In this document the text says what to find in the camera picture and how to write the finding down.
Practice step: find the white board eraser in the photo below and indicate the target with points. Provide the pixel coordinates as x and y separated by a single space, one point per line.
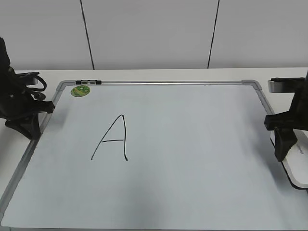
295 164

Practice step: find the round green magnet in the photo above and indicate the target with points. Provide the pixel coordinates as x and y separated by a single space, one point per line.
80 91

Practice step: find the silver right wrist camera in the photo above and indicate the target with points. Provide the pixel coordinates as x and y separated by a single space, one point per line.
286 85

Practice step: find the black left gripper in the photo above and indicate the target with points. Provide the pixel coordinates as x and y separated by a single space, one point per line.
17 104

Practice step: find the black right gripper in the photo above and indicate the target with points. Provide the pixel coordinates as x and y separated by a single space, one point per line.
284 123

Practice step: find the white board with grey frame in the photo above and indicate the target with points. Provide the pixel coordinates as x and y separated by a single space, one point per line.
161 156

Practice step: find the black clip on board frame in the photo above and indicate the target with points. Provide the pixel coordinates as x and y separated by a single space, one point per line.
88 82

